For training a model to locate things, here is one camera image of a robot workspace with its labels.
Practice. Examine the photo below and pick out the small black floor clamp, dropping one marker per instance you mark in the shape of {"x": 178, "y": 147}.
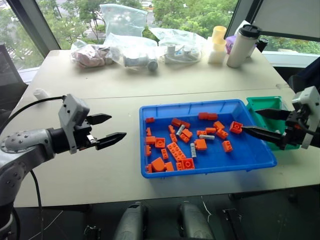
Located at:
{"x": 92, "y": 232}

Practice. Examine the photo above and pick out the smooth orange block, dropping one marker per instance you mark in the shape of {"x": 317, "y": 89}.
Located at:
{"x": 200, "y": 144}

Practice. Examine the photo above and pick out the grey board panel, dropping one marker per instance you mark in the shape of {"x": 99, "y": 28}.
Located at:
{"x": 282, "y": 15}

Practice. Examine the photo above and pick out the black cup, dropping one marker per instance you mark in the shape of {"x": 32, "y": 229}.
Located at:
{"x": 262, "y": 45}

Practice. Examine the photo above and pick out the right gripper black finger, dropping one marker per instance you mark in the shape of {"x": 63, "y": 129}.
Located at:
{"x": 265, "y": 134}
{"x": 273, "y": 113}

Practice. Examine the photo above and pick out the plastic bag with power strip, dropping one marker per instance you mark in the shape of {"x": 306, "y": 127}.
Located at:
{"x": 180, "y": 48}

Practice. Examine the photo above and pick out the white paper roll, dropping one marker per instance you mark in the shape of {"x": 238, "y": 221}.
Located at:
{"x": 41, "y": 94}

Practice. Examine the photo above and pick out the black chair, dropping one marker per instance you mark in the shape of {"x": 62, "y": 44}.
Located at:
{"x": 10, "y": 80}

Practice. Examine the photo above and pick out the plastic bag with grey cylinder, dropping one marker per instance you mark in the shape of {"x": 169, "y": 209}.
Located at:
{"x": 135, "y": 60}

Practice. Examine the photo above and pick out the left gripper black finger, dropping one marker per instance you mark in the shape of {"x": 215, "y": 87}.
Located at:
{"x": 100, "y": 118}
{"x": 111, "y": 140}

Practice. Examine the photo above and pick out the dark seat back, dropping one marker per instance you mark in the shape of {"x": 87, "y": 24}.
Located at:
{"x": 303, "y": 75}

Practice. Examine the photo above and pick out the grey metal cylinder part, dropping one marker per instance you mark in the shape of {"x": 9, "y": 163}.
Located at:
{"x": 180, "y": 129}
{"x": 193, "y": 150}
{"x": 207, "y": 137}

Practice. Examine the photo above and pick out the plastic bag with pink items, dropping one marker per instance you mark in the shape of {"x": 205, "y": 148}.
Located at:
{"x": 88, "y": 56}

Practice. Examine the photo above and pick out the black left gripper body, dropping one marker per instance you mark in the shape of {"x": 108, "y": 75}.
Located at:
{"x": 83, "y": 138}

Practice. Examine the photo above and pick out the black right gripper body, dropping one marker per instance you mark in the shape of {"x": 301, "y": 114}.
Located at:
{"x": 293, "y": 135}

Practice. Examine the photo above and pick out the small orange block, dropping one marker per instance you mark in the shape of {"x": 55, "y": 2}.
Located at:
{"x": 173, "y": 138}
{"x": 148, "y": 150}
{"x": 149, "y": 132}
{"x": 149, "y": 168}
{"x": 150, "y": 120}
{"x": 210, "y": 130}
{"x": 201, "y": 133}
{"x": 150, "y": 140}
{"x": 164, "y": 154}
{"x": 171, "y": 129}
{"x": 169, "y": 166}
{"x": 179, "y": 166}

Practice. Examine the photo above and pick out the orange 2x6 Lego plate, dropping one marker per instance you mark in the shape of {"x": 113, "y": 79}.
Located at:
{"x": 176, "y": 151}

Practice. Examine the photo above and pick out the black metal bracket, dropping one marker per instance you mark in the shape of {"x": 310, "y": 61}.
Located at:
{"x": 231, "y": 223}

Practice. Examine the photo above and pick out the dark rounded grey shape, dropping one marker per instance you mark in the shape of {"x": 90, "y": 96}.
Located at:
{"x": 131, "y": 222}
{"x": 195, "y": 222}

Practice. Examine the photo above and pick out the blue plastic tray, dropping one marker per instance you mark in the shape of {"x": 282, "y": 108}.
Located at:
{"x": 240, "y": 160}

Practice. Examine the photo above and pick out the orange smooth Lego piece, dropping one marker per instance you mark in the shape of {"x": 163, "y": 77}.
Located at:
{"x": 158, "y": 165}

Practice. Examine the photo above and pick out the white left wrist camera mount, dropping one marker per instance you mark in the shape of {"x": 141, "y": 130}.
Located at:
{"x": 72, "y": 110}

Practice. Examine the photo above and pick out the purple packet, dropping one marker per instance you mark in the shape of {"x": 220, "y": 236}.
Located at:
{"x": 230, "y": 45}

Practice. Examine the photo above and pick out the tall clear plastic bag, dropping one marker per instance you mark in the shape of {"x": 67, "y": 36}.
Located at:
{"x": 122, "y": 21}

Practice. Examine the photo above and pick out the pale yellow cup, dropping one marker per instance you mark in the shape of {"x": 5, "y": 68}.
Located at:
{"x": 219, "y": 33}

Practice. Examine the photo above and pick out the green plastic bin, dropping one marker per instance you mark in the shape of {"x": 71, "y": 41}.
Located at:
{"x": 265, "y": 105}

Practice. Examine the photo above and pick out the white tumbler with black lid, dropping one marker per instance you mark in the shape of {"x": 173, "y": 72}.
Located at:
{"x": 240, "y": 48}

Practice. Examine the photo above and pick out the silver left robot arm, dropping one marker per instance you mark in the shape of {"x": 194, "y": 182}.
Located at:
{"x": 22, "y": 145}

